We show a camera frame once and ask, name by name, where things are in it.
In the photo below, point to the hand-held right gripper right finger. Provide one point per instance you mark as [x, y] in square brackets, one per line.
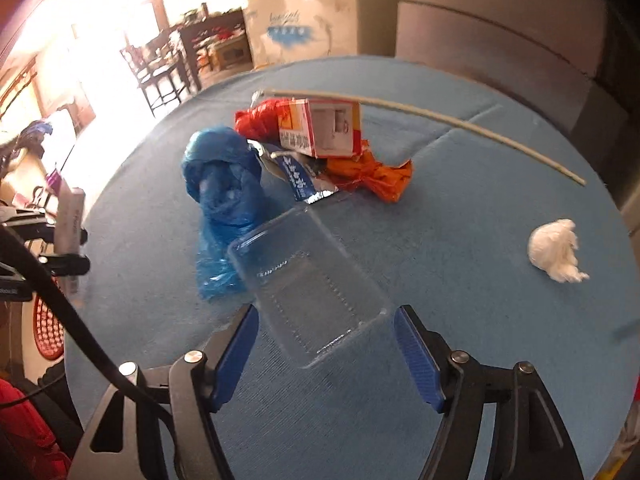
[417, 360]

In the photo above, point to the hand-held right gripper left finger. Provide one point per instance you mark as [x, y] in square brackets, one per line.
[235, 355]

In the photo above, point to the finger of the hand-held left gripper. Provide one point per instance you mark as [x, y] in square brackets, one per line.
[65, 265]
[70, 236]

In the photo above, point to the red plastic basket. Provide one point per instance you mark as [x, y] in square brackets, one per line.
[47, 330]

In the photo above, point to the clear plastic tray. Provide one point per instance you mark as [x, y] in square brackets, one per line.
[310, 290]

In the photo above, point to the blue plastic bag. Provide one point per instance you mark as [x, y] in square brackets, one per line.
[220, 185]

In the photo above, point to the orange wrapper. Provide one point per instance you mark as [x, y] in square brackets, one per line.
[380, 175]

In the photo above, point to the red plastic bag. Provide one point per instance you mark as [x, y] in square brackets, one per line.
[257, 120]

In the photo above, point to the person's red clothing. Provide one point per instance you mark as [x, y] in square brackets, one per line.
[20, 420]

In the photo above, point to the blue tablecloth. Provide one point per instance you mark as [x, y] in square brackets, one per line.
[475, 210]

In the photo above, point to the white crumpled tissue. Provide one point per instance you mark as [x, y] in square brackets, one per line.
[552, 247]

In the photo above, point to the dark wooden chair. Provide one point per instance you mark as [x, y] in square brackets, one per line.
[155, 72]

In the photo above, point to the blue silver foil wrapper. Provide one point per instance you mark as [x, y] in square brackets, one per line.
[300, 180]

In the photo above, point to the small wooden stool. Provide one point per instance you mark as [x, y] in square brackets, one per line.
[230, 54]

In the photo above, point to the long thin wooden stick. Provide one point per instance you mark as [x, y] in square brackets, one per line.
[450, 118]

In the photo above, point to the orange white carton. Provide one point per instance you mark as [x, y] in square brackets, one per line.
[330, 127]

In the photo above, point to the dark wooden table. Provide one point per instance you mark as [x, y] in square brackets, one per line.
[210, 27]

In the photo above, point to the white chest freezer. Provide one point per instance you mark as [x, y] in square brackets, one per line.
[325, 20]

